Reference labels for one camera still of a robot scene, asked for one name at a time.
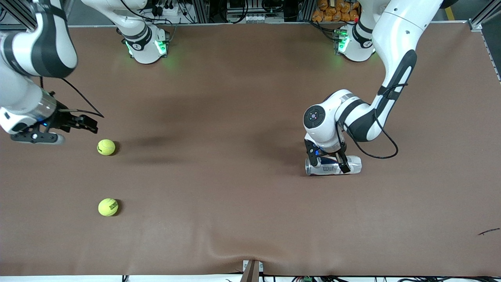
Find clear blue tennis ball can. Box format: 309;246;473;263
305;155;362;176

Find yellow tennis ball small logo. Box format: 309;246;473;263
97;139;116;156

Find yellow tennis ball black lettering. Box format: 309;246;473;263
98;198;119;217

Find brown table mat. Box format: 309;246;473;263
0;22;501;277

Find grey table edge clamp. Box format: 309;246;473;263
242;259;263;282

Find white power strip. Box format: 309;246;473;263
151;0;185;24

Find orange snack bags pile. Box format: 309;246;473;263
311;0;360;23

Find white terminal block device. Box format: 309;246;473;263
227;13;274;24

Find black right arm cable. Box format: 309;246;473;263
39;76;105;119

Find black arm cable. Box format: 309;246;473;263
336;82;400;159
39;76;105;119

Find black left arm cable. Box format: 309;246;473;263
336;82;400;159

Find aluminium frame profile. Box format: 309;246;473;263
0;0;40;32
468;0;501;33

